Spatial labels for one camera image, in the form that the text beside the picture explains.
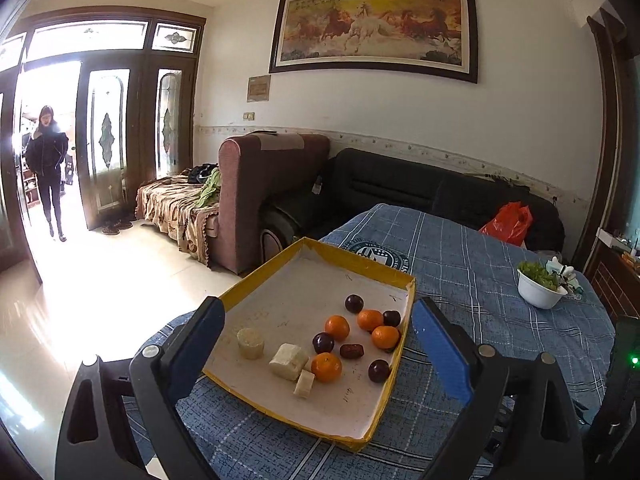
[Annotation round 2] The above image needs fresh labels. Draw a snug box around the white bowl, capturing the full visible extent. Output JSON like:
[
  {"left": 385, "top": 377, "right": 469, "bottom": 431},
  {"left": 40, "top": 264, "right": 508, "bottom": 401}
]
[{"left": 516, "top": 266, "right": 568, "bottom": 310}]

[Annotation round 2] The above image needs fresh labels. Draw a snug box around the round pale yellow chunk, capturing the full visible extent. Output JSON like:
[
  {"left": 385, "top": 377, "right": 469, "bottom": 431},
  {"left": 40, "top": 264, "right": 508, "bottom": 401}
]
[{"left": 236, "top": 327, "right": 265, "bottom": 360}]

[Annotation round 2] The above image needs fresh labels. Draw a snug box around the green leafy vegetable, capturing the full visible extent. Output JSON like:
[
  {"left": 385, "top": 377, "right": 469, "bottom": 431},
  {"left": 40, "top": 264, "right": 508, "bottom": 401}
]
[{"left": 518, "top": 260, "right": 558, "bottom": 291}]

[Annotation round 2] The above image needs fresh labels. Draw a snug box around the patterned sofa cover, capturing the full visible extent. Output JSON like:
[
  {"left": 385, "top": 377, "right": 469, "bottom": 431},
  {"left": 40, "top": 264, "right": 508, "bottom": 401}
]
[{"left": 136, "top": 172, "right": 223, "bottom": 267}]

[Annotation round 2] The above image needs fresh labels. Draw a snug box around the dark wooden door frame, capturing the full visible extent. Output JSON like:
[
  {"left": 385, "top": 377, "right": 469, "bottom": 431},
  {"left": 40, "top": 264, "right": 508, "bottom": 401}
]
[{"left": 575, "top": 7, "right": 632, "bottom": 271}]

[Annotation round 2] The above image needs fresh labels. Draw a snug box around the green cloth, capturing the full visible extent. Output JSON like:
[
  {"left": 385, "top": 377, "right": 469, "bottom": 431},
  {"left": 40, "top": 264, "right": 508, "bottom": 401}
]
[{"left": 195, "top": 167, "right": 222, "bottom": 208}]

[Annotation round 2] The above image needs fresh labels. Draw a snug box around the yellow-edged cardboard tray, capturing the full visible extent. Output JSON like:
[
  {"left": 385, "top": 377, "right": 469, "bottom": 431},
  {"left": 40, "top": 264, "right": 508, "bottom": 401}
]
[{"left": 202, "top": 236, "right": 417, "bottom": 451}]

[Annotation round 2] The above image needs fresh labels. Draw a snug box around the orange tangerine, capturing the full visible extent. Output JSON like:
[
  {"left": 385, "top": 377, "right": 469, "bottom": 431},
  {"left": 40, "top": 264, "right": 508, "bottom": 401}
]
[
  {"left": 371, "top": 325, "right": 401, "bottom": 351},
  {"left": 324, "top": 315, "right": 351, "bottom": 342},
  {"left": 357, "top": 309, "right": 384, "bottom": 332},
  {"left": 311, "top": 352, "right": 343, "bottom": 384}
]

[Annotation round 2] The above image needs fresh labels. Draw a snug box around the wooden door with glass panel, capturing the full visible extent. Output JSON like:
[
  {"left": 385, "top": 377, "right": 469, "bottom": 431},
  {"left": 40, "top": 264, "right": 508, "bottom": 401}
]
[
  {"left": 145, "top": 55, "right": 201, "bottom": 183},
  {"left": 77, "top": 57, "right": 151, "bottom": 231}
]

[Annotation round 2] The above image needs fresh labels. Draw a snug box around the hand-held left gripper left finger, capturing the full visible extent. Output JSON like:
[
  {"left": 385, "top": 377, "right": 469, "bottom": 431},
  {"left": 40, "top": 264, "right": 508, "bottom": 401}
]
[{"left": 55, "top": 296, "right": 226, "bottom": 480}]

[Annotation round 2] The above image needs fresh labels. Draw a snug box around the black leather sofa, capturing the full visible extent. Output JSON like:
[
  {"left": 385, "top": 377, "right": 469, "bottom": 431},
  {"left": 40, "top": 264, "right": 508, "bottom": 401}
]
[{"left": 260, "top": 147, "right": 566, "bottom": 266}]

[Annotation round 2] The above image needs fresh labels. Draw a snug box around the blue plaid tablecloth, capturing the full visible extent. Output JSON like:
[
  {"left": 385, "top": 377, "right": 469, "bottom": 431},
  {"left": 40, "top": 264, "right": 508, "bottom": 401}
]
[{"left": 125, "top": 203, "right": 617, "bottom": 480}]

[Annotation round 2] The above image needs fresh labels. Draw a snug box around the brown fabric sofa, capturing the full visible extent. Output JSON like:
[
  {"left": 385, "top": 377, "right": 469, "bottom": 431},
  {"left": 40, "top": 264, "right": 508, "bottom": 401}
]
[{"left": 136, "top": 133, "right": 331, "bottom": 275}]

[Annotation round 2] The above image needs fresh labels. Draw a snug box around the small pale yellow chunk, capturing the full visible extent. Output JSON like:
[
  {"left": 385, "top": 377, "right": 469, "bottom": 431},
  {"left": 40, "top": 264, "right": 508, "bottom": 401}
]
[{"left": 293, "top": 369, "right": 316, "bottom": 400}]

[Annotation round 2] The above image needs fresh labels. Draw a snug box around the white plastic object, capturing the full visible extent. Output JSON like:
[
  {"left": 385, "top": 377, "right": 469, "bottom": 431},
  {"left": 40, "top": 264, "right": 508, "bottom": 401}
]
[{"left": 546, "top": 255, "right": 585, "bottom": 298}]

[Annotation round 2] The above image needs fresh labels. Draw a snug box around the framed horse painting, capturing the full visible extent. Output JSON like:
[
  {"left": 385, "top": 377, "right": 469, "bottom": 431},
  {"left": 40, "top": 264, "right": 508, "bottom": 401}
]
[{"left": 268, "top": 0, "right": 479, "bottom": 84}]

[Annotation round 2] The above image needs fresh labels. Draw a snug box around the black clothing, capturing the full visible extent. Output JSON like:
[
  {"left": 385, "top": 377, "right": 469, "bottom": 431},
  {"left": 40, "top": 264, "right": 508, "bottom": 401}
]
[{"left": 186, "top": 163, "right": 218, "bottom": 184}]

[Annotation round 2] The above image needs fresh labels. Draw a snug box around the red plastic bag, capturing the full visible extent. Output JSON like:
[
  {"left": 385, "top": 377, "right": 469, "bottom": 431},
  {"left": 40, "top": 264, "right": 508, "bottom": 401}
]
[{"left": 479, "top": 201, "right": 534, "bottom": 247}]

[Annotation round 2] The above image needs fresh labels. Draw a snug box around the small framed wall certificate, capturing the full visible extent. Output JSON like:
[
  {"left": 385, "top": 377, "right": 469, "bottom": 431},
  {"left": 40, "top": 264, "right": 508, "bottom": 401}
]
[{"left": 247, "top": 74, "right": 271, "bottom": 103}]

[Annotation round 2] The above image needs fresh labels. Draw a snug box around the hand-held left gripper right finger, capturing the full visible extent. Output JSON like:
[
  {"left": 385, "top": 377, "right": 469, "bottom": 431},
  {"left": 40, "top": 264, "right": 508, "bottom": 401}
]
[{"left": 411, "top": 297, "right": 586, "bottom": 480}]

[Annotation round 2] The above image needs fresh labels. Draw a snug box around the brown wooden cabinet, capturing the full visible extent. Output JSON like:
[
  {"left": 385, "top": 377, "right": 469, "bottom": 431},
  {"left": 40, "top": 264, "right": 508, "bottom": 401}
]
[{"left": 587, "top": 227, "right": 640, "bottom": 318}]

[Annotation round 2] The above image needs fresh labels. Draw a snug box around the large pale yellow chunk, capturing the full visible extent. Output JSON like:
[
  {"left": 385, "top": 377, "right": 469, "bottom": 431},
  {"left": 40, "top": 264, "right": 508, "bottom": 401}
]
[{"left": 269, "top": 343, "right": 310, "bottom": 382}]

